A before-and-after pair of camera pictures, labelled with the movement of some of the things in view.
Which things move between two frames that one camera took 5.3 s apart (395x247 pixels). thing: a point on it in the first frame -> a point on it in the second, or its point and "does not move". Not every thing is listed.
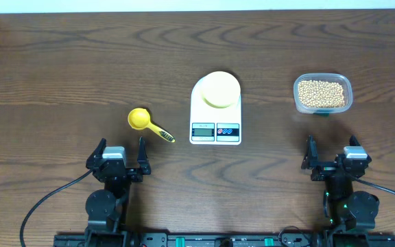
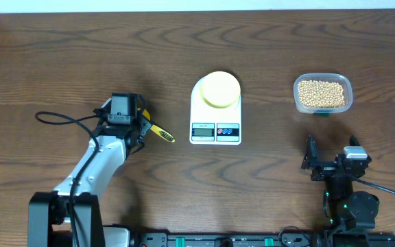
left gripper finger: x=142 y=158 -> x=144 y=126
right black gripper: x=310 y=161 does not move
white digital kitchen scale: x=214 y=125 does not move
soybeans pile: x=317 y=94 does not move
